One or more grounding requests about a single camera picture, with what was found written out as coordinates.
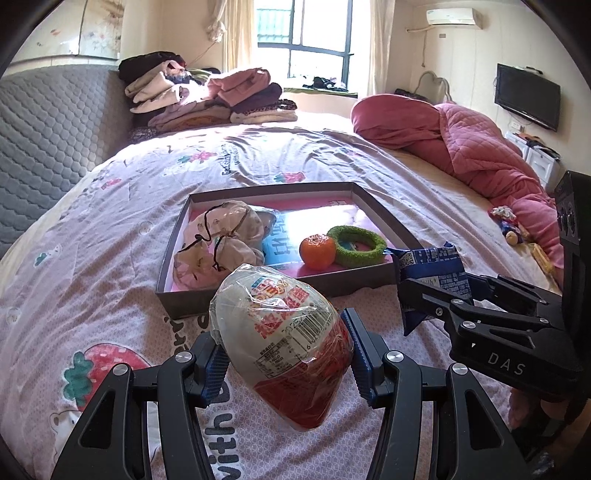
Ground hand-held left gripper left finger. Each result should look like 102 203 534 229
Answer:
51 332 232 480

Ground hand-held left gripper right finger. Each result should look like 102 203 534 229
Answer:
341 308 532 480

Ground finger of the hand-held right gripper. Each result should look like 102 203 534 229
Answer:
463 274 563 320
397 278 533 332

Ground blue snack packet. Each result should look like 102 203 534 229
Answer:
385 242 476 337

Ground red white egg toy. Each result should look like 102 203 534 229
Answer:
209 264 355 431

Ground shallow cardboard box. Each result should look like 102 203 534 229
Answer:
156 181 419 320

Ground orange tangerine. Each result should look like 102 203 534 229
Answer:
299 234 337 271

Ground white mesh drawstring bag bundle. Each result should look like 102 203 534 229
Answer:
173 200 266 291

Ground person's right hand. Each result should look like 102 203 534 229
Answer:
541 398 575 423

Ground yellow packet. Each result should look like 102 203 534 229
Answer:
530 244 555 274

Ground small colourful plush toy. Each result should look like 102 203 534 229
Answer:
489 206 532 245

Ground white drawer cabinet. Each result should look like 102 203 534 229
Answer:
505 131 563 195

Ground pink quilt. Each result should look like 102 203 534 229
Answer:
351 93 566 271

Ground strawberry printed bedsheet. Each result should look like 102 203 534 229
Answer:
0 108 561 480

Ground white headboard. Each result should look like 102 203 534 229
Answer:
417 70 455 104

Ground dark items on windowsill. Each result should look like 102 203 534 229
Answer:
302 77 347 92

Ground cream curtain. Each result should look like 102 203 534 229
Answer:
203 0 259 72
368 0 397 95

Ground white air conditioner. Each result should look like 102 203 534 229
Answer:
426 8 484 28

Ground pile of folded clothes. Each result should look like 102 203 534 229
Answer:
119 52 298 130

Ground grey quilted mattress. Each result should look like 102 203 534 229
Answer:
0 62 134 259

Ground window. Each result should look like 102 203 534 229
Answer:
255 0 375 90

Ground white scribbled wardrobe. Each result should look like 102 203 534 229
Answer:
9 0 123 64

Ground green fuzzy ring toy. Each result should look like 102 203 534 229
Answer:
327 224 387 267

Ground black wall television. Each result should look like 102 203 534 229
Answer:
494 63 561 132

